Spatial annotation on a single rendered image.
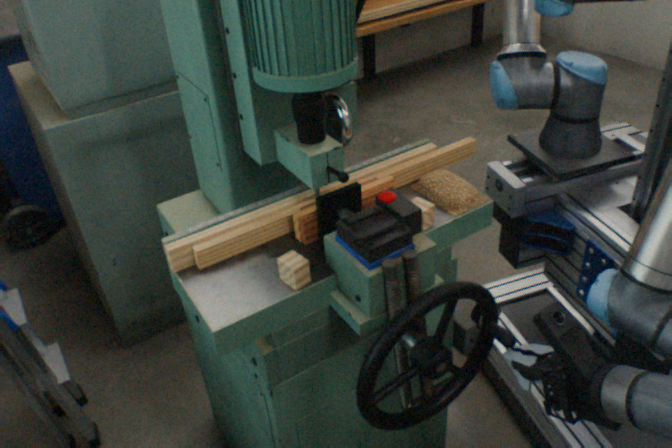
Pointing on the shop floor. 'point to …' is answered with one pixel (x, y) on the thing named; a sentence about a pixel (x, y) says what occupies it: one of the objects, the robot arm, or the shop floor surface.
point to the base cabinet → (311, 399)
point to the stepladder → (42, 373)
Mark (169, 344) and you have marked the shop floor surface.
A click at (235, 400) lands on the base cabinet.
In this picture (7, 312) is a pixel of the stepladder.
